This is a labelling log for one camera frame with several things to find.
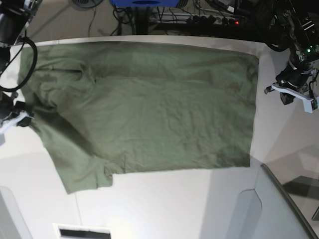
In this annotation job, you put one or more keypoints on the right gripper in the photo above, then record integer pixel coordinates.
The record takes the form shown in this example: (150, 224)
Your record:
(13, 114)

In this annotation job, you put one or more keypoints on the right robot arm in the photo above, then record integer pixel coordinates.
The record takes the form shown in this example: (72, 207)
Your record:
(15, 17)

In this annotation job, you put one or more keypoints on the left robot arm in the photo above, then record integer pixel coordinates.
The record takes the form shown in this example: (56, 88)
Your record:
(300, 30)

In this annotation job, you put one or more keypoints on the blue box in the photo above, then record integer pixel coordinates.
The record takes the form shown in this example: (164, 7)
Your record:
(142, 3)

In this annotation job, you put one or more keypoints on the green t-shirt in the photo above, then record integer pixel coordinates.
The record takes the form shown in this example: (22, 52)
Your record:
(107, 108)

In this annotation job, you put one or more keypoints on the black power strip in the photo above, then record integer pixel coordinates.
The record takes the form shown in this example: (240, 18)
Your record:
(191, 19)

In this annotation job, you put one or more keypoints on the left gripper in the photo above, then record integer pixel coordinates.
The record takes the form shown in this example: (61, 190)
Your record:
(297, 82)

